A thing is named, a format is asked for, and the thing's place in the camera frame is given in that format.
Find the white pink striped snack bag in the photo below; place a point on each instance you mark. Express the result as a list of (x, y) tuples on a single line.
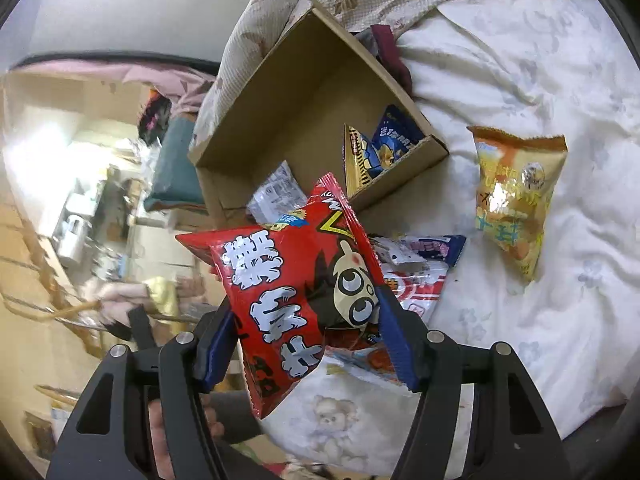
[(425, 280)]

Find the gold striped snack packet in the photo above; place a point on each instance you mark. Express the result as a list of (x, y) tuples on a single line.
[(356, 165)]

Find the white flowered bed sheet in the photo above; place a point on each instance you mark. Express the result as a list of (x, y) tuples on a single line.
[(550, 85)]

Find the pink cloth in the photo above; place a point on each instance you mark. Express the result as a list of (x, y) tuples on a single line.
[(165, 80)]

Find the red cartoon snack bag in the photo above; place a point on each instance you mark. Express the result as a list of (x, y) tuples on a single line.
[(280, 300)]

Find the dark red printed cloth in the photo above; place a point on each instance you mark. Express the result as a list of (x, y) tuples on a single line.
[(152, 115)]

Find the white blue snack packet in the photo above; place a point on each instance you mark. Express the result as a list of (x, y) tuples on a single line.
[(275, 192)]

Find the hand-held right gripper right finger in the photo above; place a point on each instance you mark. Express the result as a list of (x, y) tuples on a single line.
[(395, 340)]

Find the white appliance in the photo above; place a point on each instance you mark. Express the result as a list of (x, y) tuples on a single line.
[(72, 230)]

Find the brown cardboard box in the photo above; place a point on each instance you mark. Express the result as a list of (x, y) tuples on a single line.
[(300, 85)]

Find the black curved rail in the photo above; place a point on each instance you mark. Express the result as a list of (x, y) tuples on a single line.
[(125, 54)]

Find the yellow orange snack bag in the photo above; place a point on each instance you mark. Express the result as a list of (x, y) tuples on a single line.
[(515, 200)]

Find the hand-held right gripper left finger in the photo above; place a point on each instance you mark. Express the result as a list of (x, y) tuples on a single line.
[(217, 355)]

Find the maroon cloth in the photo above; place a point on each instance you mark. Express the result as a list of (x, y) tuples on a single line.
[(395, 55)]

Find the wooden stick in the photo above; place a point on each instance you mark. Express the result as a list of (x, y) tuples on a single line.
[(75, 308)]

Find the pink plush toy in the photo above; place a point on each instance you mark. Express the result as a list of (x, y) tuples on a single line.
[(115, 300)]

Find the person's left hand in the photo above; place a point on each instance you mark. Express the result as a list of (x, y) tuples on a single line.
[(160, 440)]

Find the yellow plush toy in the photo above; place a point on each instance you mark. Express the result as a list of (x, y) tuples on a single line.
[(162, 297)]

